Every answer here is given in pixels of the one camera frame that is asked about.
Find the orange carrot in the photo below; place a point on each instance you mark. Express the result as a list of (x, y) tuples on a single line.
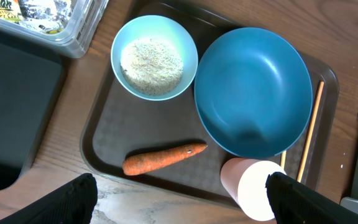
[(150, 161)]

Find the black plastic bin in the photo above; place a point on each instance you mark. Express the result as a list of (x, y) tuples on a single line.
[(31, 79)]

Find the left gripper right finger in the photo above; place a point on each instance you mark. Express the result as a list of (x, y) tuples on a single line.
[(294, 203)]

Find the light blue rice bowl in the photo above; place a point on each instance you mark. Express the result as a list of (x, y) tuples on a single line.
[(154, 58)]

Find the wooden chopstick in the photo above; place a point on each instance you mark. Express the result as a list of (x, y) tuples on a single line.
[(283, 159), (309, 135)]

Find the brown serving tray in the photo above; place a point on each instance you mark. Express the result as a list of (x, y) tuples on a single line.
[(121, 124)]

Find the pink cup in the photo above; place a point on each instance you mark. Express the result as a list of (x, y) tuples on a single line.
[(244, 180)]

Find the clear plastic bin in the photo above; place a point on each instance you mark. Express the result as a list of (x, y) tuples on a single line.
[(74, 40)]

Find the dark blue bowl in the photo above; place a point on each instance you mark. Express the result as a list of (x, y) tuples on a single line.
[(253, 93)]

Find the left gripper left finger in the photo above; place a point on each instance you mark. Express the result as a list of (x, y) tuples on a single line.
[(73, 202)]

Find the left wooden chopstick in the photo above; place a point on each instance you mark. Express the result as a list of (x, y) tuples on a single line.
[(283, 159)]

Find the white napkin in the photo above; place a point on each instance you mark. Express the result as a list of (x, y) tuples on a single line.
[(45, 16)]

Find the yellow snack wrapper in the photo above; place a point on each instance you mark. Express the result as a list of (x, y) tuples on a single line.
[(10, 10)]

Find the right wooden chopstick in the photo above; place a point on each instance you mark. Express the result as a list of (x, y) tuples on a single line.
[(309, 135)]

